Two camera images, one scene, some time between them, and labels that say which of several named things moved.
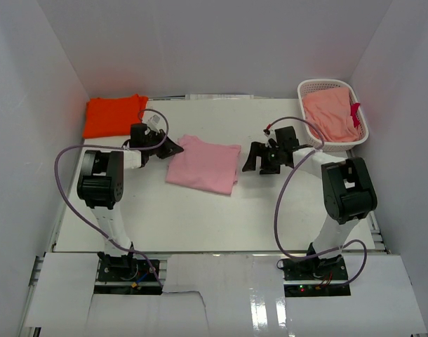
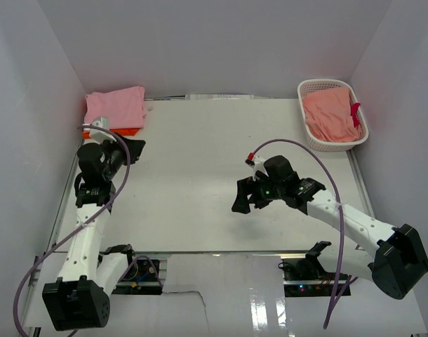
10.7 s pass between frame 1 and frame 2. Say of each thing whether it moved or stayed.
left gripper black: moved
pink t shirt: moved
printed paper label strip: stayed
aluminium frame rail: stayed
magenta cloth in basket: stayed
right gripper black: moved
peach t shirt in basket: stayed
